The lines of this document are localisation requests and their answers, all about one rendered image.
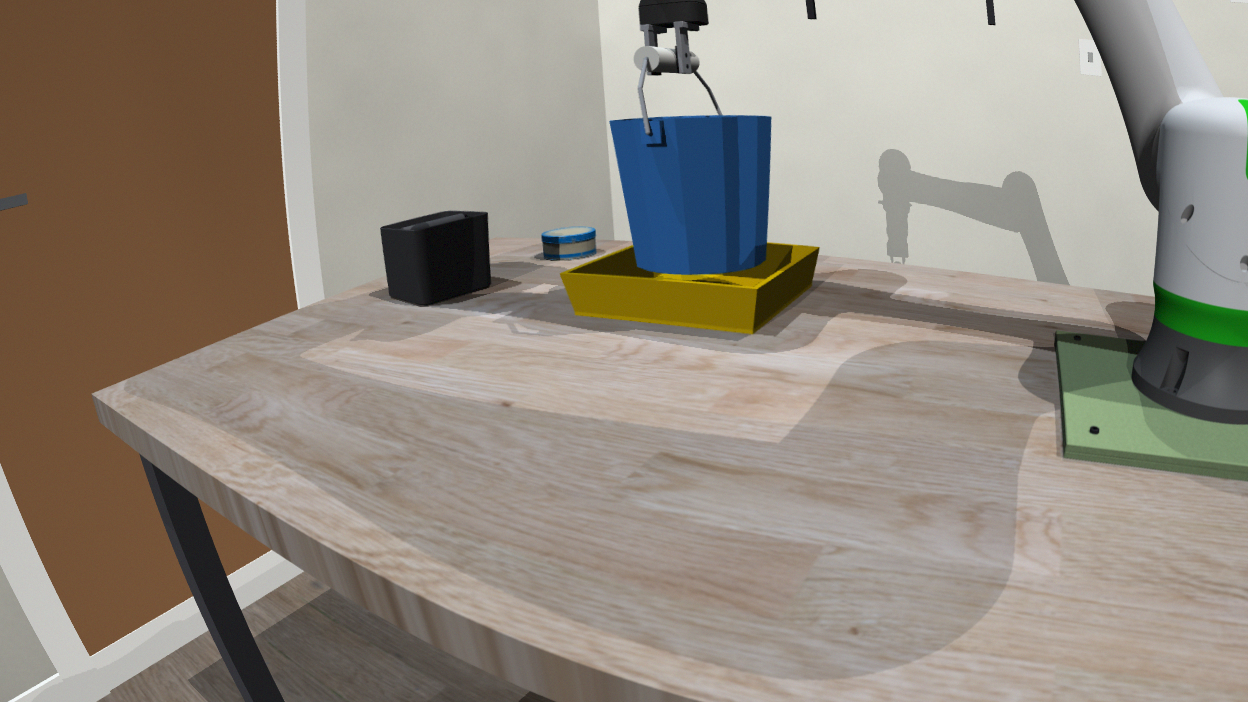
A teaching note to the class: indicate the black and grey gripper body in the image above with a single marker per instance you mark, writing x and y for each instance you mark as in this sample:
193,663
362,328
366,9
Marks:
664,12

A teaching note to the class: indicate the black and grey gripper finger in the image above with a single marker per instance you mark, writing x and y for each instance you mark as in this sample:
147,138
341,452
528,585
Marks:
682,46
650,38

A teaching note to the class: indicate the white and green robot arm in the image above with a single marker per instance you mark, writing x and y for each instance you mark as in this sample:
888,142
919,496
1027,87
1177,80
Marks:
1195,359

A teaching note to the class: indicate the round tin with cream lid and blue rim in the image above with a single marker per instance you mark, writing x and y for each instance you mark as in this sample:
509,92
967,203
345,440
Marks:
569,243

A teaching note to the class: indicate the yellow shallow tray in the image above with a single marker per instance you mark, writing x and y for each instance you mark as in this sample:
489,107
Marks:
614,287

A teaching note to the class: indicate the blue bucket with metal handle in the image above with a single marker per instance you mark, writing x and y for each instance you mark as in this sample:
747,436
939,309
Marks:
696,190

